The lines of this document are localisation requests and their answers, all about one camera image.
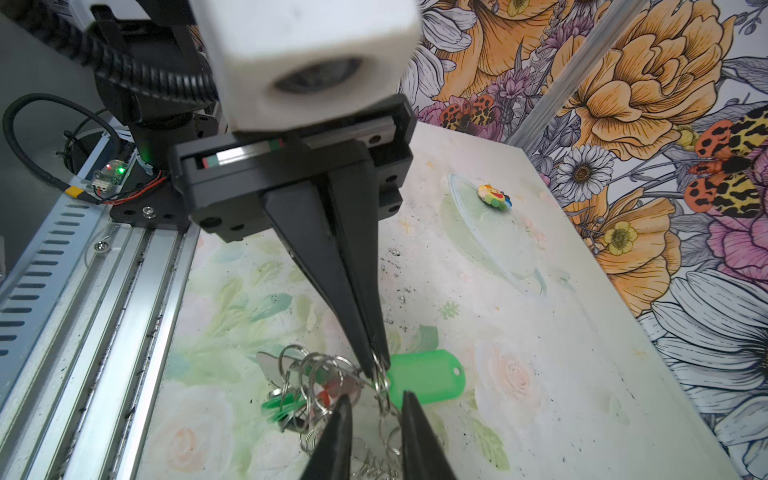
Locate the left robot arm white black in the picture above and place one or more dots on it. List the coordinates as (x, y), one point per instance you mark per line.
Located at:
(117, 66)

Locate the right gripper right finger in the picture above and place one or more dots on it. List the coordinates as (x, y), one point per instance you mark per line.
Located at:
(422, 454)

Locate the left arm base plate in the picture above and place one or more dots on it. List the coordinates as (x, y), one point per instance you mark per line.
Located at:
(160, 207)

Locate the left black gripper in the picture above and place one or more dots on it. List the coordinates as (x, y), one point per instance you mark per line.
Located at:
(312, 183)

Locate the colourful small toy ball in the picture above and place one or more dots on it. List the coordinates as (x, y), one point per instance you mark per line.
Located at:
(494, 197)

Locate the green key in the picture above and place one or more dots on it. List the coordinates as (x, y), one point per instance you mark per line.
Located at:
(433, 376)

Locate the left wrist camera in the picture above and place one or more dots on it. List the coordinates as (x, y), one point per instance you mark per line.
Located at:
(280, 65)

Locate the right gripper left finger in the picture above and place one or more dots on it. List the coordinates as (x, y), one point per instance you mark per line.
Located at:
(331, 459)

